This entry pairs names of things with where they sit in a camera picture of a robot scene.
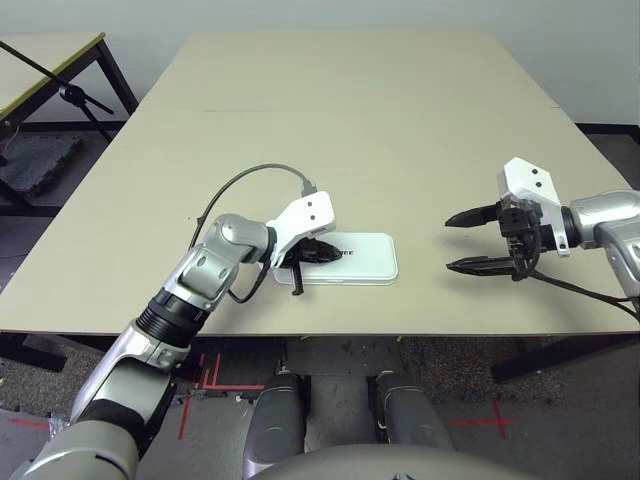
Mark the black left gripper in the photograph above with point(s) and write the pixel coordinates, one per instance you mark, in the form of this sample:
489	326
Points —
297	255

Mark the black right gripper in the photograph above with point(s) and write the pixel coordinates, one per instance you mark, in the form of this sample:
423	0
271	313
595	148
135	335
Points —
522	235

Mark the white plastic pencil case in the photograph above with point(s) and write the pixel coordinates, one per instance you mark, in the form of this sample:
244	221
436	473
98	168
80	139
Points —
370	260

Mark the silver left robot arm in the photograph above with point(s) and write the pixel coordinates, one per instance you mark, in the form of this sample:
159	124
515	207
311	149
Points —
235	240

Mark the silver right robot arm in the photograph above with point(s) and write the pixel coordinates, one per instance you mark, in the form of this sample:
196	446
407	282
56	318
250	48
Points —
605	220

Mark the black table foot bar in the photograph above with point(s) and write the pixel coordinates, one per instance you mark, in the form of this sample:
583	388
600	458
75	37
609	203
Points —
550	357

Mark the grey robot left leg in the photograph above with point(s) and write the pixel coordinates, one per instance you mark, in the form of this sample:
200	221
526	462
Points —
275	425

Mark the red floor tape cross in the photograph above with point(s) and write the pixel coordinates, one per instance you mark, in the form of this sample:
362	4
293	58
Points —
497	422

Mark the grey robot torso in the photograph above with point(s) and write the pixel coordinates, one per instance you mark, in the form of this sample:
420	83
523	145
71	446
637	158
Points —
390	465

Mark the black tripod stand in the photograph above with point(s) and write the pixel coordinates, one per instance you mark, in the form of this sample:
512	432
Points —
75	95

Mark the black foam mat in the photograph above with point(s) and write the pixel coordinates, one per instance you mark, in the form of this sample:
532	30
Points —
40	165

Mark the black metal floor bar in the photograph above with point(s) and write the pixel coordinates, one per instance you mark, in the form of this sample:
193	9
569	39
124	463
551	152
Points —
35	357

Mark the short red floor tape strip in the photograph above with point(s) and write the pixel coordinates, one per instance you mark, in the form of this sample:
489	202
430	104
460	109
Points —
27	425

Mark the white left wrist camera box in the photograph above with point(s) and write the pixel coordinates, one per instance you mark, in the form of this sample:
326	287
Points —
310	212

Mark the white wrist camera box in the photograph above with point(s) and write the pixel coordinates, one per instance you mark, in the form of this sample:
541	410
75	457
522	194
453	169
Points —
310	212
525	180

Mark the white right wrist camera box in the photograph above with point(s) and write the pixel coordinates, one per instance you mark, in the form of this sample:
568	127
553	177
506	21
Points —
525	180

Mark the beige side table black frame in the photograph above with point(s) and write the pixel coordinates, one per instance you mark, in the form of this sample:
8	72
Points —
45	60

